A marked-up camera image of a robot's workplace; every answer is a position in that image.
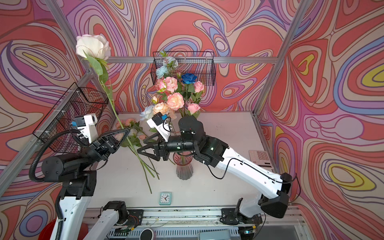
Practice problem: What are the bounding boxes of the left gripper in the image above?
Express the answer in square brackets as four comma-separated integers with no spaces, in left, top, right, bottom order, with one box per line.
[72,133,130,176]

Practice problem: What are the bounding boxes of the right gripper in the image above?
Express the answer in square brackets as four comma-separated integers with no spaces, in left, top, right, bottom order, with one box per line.
[137,131,198,162]

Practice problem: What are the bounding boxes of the pink glass vase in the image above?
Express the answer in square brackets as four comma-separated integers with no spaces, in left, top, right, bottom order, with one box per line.
[173,151,194,180]

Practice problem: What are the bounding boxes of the cream peony flower stem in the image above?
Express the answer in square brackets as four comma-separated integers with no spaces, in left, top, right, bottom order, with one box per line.
[152,96,177,120]

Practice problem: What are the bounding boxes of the pink peony flower stem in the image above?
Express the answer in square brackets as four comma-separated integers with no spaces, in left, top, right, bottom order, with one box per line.
[167,93,185,111]

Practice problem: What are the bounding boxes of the small pink rose stem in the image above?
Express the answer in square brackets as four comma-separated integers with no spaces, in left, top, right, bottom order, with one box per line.
[187,103,201,119]

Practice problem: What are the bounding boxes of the red pink rose stem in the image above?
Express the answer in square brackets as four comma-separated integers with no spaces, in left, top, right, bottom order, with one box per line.
[155,79,167,93]

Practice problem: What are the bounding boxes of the large peach rose stem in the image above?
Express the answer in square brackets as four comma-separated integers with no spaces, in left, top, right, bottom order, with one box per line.
[163,77,178,94]

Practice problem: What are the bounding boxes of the blue rose stem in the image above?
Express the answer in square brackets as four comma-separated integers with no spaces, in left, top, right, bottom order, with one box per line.
[182,73,197,99]

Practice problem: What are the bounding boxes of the pale blue flower stem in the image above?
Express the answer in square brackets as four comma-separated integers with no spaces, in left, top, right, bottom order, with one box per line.
[155,50,179,79]

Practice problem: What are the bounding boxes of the cream white rose stem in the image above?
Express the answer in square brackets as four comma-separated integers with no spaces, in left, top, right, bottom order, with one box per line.
[76,35,152,193]

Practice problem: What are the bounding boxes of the white ribbed vase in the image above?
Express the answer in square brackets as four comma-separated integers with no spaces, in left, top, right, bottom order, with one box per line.
[180,111,187,118]

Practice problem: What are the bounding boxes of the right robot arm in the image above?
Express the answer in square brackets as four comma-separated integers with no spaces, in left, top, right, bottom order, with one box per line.
[138,113,295,219]

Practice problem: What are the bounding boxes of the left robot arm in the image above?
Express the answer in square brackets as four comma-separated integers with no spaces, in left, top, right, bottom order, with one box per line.
[29,129,130,240]

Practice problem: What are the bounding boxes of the pile of artificial flowers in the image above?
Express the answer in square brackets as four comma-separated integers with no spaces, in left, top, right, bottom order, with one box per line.
[116,118,160,179]

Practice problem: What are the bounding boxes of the small teal clock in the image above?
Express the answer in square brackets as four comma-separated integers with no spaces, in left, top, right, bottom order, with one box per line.
[159,192,172,206]

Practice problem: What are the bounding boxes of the black white round cup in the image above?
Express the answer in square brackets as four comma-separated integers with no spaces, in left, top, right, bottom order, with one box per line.
[139,229,156,240]

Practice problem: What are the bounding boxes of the pink calculator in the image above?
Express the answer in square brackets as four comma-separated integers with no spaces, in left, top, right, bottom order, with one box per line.
[249,150,272,168]

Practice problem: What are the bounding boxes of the grey box at bottom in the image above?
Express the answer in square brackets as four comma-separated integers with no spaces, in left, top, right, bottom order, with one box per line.
[198,230,231,240]

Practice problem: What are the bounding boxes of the red bucket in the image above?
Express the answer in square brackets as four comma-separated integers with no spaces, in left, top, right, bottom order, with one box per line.
[38,221,89,240]

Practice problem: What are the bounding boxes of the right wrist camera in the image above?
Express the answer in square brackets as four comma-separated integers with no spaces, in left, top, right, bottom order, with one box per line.
[147,112,172,142]

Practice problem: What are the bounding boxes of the black wire basket left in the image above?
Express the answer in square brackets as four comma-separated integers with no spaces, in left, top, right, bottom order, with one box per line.
[33,83,108,143]

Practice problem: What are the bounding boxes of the black wire basket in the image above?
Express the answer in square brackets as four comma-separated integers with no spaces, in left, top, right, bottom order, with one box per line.
[33,83,108,143]
[151,50,216,86]

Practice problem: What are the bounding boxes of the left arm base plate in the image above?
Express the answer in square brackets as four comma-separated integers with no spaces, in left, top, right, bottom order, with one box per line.
[114,209,144,227]

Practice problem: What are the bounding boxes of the black wire basket back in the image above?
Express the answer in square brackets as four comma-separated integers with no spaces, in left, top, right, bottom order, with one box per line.
[151,50,216,86]

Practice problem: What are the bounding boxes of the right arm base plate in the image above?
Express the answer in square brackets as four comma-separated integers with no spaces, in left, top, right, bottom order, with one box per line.
[219,208,263,226]

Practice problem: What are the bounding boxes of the aluminium mounting rail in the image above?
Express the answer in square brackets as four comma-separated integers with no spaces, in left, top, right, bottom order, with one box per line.
[86,205,304,229]

